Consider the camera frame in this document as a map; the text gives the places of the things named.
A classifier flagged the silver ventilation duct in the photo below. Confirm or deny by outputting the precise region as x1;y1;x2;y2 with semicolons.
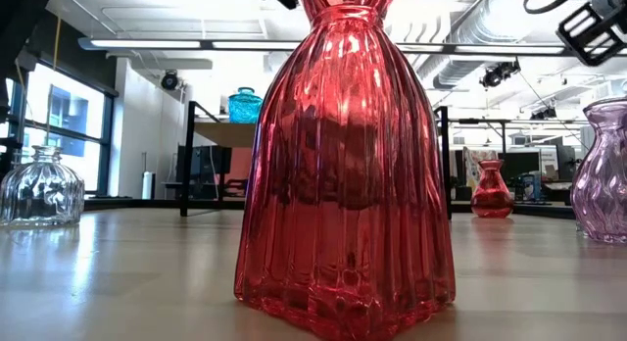
415;0;545;90

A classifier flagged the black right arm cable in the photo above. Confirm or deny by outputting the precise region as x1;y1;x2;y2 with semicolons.
522;0;585;16

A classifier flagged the black ceiling track spotlight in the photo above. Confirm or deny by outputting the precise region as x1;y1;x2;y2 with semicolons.
479;59;522;89

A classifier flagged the black computer monitor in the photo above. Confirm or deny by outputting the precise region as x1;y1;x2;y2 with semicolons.
498;151;542;183

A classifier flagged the colourful patterned cloth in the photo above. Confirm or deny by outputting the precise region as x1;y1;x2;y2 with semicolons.
462;146;501;190

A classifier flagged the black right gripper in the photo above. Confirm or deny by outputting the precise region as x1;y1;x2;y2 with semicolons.
555;1;627;68

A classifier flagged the clear squat ribbed glass vase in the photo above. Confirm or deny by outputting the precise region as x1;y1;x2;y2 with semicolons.
0;145;86;229

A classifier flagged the blue squat embossed glass vase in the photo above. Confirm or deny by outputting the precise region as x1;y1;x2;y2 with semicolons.
227;86;265;125

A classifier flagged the black table edge rail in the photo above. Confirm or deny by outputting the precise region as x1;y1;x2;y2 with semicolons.
82;197;577;219

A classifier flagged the small black ceiling spotlight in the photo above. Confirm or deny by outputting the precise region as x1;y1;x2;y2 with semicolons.
530;105;558;121

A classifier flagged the dark window frame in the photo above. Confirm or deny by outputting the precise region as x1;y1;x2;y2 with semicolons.
0;56;119;198

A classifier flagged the white cylinder bin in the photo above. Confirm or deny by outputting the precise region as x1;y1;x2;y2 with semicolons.
141;170;157;201

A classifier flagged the small red glass vase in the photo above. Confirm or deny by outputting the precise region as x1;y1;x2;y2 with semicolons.
470;159;514;219

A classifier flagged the purple wavy glass vase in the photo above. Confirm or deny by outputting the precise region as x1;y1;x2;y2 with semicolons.
570;97;627;244

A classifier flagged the yellow hanging cord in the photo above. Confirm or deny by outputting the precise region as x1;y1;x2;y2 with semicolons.
46;12;64;136

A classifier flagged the blue box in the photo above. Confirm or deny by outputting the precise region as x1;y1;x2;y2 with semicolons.
519;171;543;203

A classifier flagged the dark monitor screen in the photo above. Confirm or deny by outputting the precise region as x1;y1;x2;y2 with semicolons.
174;144;233;185

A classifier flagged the large red ribbed glass vase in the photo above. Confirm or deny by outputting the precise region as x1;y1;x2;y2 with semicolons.
233;0;457;341

